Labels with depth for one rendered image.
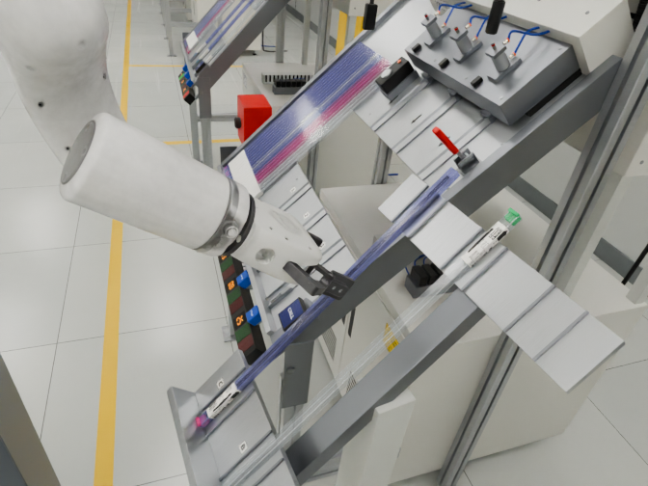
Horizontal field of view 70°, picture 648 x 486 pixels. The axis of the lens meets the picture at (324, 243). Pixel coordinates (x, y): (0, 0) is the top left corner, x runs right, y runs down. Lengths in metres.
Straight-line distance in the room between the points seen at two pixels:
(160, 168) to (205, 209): 0.06
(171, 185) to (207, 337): 1.44
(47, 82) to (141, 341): 1.48
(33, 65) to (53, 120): 0.08
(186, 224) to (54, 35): 0.18
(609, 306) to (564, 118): 0.64
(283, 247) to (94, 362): 1.42
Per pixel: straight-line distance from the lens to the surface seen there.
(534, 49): 0.87
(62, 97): 0.51
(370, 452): 0.72
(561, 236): 0.94
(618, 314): 1.37
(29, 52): 0.44
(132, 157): 0.43
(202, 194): 0.45
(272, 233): 0.49
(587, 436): 1.91
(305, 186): 1.05
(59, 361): 1.90
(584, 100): 0.85
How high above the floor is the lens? 1.34
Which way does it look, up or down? 35 degrees down
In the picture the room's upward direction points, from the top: 6 degrees clockwise
